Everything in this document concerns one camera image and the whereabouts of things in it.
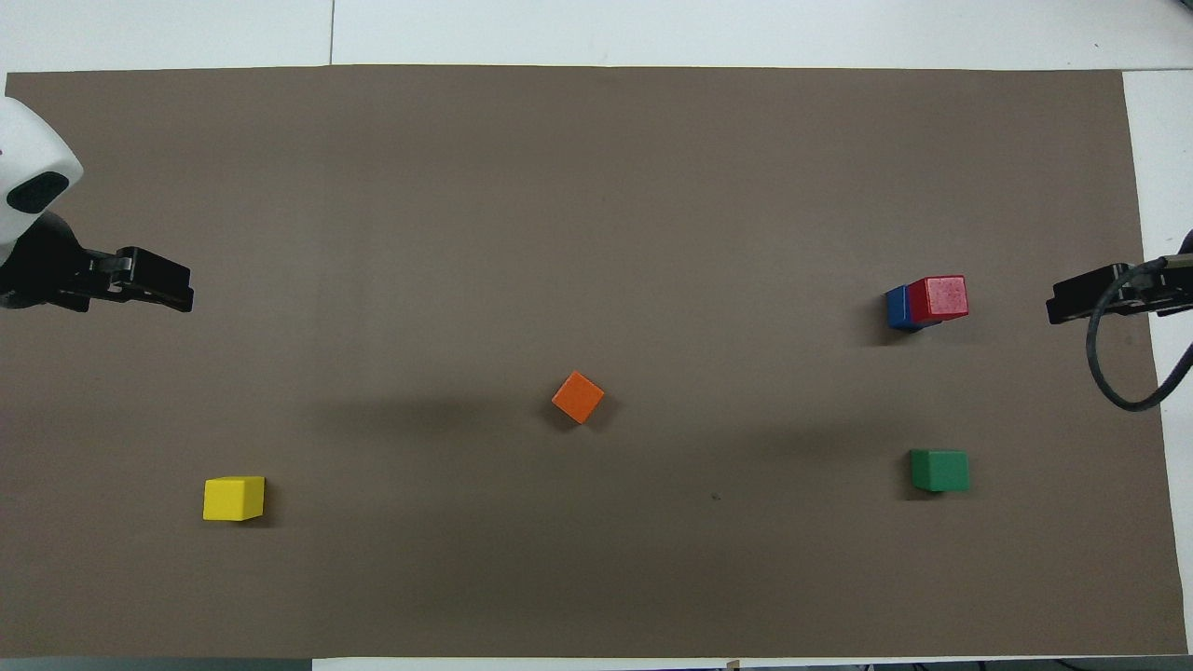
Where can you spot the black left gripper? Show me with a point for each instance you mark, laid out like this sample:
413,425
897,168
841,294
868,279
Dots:
37,270

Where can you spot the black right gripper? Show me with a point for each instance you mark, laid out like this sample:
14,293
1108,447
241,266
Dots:
1176,294

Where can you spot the red wooden block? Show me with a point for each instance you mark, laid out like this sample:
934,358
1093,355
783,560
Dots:
939,298

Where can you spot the blue wooden block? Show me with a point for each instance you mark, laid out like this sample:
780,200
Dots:
897,309

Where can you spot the green wooden block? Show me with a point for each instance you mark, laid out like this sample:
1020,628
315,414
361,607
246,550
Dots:
939,471

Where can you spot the yellow wooden block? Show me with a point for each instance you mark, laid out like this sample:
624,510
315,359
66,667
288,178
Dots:
233,499

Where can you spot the orange wooden block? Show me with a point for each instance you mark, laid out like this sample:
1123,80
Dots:
578,397

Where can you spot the brown paper mat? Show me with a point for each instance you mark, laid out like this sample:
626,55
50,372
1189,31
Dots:
596,186

